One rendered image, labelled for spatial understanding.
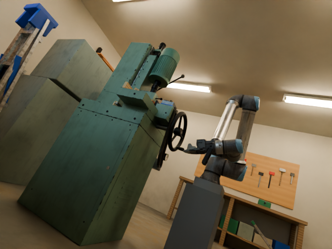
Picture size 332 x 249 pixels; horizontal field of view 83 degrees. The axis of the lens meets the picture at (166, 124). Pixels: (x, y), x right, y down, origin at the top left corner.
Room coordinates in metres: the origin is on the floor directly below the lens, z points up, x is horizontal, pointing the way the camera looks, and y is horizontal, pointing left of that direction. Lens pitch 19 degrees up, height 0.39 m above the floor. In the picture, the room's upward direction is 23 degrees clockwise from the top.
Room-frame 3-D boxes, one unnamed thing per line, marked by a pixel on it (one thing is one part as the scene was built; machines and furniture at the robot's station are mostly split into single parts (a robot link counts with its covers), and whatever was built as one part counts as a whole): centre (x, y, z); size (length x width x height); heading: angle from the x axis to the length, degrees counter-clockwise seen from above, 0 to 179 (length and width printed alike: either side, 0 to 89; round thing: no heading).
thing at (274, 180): (3.98, -1.95, 1.50); 2.00 x 0.04 x 0.90; 61
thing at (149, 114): (1.38, 0.15, 0.82); 0.40 x 0.21 x 0.04; 154
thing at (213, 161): (1.69, -0.57, 0.81); 0.17 x 0.15 x 0.18; 62
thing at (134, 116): (1.46, 0.32, 0.76); 0.57 x 0.45 x 0.09; 64
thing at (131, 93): (1.35, 0.11, 0.87); 0.61 x 0.30 x 0.06; 154
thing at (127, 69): (1.53, 0.47, 1.16); 0.22 x 0.22 x 0.72; 64
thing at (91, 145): (1.46, 0.31, 0.36); 0.58 x 0.45 x 0.71; 64
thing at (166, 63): (1.41, 0.21, 1.35); 0.18 x 0.18 x 0.31
